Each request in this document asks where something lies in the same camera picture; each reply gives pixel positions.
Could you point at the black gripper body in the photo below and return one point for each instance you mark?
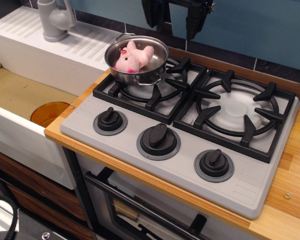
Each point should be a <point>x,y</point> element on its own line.
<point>190,3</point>

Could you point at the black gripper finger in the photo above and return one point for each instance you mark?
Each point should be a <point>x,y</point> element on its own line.
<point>195,20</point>
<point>154,12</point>

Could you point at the pink stuffed pig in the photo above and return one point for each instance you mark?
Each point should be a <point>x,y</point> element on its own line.
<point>131,59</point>

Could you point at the stainless steel pan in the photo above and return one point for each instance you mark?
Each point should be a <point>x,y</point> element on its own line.
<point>149,74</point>

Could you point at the black left stove knob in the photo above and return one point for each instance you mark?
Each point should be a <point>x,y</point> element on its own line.
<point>110,122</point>

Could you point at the black stove knob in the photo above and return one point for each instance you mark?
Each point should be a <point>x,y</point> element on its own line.
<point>158,143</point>
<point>214,166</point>
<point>110,122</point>

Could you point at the black middle stove knob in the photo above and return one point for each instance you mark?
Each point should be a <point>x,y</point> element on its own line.
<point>158,143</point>

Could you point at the grey toy stove top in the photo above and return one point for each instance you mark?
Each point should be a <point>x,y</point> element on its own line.
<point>244,193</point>

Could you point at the black right stove knob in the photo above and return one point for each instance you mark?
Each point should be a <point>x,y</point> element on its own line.
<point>214,166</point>

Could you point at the black left burner grate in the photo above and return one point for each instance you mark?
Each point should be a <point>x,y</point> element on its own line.
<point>161,101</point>

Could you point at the black burner grate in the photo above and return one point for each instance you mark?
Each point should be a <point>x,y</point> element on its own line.
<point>161,101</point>
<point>240,114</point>

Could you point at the grey toy faucet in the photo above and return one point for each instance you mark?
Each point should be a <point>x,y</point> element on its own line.
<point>55,22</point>

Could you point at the black right burner grate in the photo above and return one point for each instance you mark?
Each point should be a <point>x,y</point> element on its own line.
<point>240,114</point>

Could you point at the white toy sink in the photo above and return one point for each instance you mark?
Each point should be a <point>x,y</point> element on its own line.
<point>34,72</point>

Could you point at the wooden drawer cabinet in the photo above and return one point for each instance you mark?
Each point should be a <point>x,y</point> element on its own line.
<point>44,199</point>

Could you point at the oven door with handle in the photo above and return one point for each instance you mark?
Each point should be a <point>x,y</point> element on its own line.
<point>134,211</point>

